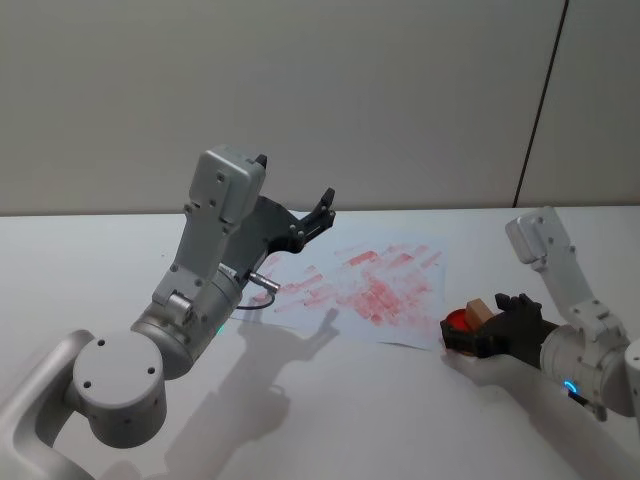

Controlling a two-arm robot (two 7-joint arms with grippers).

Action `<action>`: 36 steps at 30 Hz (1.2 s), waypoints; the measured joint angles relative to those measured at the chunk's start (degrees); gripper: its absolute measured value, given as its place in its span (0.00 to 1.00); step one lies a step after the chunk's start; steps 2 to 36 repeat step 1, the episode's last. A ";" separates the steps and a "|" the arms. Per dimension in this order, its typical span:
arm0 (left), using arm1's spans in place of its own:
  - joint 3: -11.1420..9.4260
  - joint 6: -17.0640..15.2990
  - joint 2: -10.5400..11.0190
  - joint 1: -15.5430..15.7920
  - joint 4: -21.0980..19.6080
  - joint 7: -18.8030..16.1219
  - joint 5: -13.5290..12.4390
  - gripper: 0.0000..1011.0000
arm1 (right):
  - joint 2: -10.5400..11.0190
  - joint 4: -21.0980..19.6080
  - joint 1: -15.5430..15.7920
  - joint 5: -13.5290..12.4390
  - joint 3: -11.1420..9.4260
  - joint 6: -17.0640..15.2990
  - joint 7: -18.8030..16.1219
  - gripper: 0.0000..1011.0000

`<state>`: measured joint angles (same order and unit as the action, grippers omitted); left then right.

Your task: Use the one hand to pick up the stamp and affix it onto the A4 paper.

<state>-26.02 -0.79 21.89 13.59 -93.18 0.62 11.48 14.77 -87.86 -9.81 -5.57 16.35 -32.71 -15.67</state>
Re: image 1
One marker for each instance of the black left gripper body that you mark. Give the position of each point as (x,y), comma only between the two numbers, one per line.
(262,225)

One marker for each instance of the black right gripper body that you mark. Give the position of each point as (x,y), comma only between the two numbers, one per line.
(520,337)

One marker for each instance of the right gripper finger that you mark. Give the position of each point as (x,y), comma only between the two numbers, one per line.
(517,304)
(465,342)

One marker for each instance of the wooden block stamp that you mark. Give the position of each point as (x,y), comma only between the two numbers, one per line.
(477,312)

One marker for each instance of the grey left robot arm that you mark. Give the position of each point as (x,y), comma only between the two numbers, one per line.
(120,372)

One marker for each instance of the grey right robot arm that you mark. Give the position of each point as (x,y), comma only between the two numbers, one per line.
(585,320)

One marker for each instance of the round red ink pad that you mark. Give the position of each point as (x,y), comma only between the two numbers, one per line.
(456,320)

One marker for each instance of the white paper with red marks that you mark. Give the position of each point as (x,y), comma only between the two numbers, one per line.
(380,285)

